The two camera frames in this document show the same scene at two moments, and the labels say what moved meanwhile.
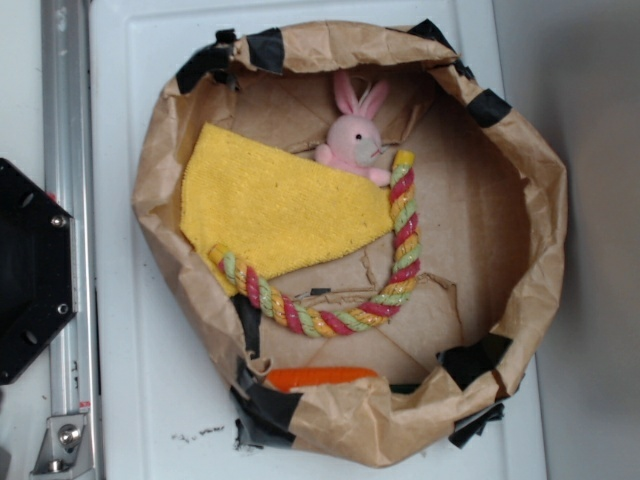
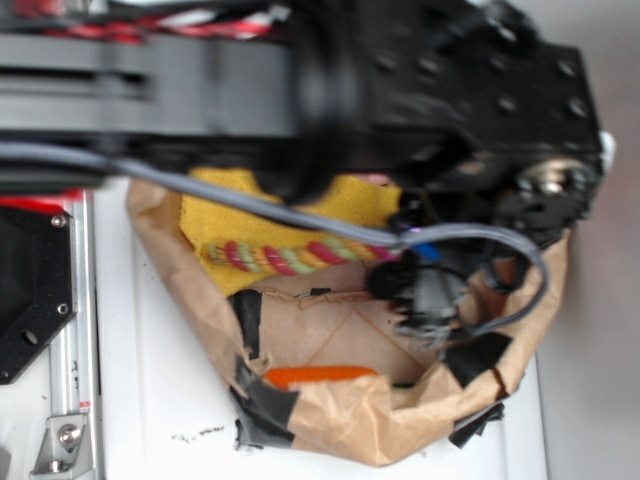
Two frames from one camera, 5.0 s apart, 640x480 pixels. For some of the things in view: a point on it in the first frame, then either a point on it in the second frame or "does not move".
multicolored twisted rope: (300, 317) → (296, 257)
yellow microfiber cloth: (269, 205) does not move
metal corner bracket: (65, 449) does not move
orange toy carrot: (284, 379) does not move
